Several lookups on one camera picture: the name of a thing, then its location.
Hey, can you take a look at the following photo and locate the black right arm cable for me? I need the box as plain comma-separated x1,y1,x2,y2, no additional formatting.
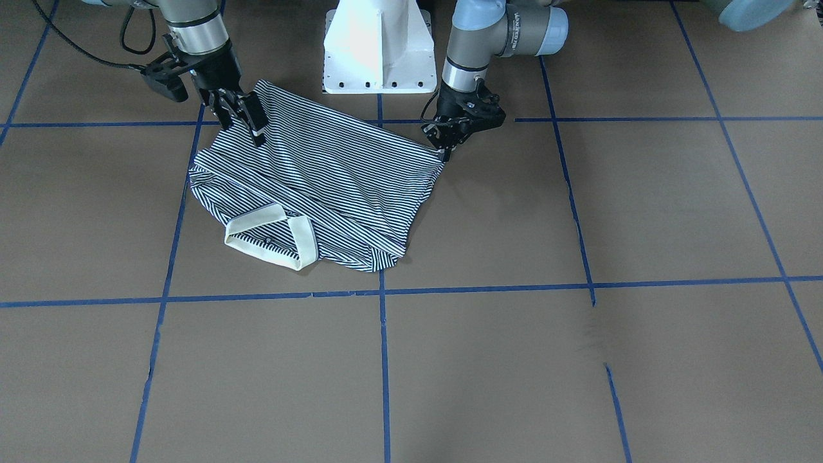
31,0,158,71

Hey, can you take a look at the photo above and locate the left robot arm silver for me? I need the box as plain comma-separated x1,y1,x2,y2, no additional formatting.
415,1,821,179

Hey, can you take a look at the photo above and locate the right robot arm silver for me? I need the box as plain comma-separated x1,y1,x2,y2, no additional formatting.
92,1,268,147

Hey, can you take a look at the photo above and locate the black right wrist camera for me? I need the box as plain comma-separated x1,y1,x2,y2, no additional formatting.
140,33,192,103

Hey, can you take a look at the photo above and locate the striped polo shirt white collar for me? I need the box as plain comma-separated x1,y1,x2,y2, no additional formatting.
188,80,444,272

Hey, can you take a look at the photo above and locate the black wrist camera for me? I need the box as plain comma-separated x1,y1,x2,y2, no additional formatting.
457,77,506,134
140,33,192,103

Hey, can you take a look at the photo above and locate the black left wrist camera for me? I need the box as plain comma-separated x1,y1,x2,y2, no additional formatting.
457,77,506,134

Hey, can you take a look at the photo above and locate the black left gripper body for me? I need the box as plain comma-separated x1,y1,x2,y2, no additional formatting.
421,83,471,145

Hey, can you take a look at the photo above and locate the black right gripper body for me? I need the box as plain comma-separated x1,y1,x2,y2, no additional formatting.
192,44,244,107

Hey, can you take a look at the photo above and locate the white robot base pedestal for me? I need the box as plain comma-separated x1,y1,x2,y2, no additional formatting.
321,1,439,95

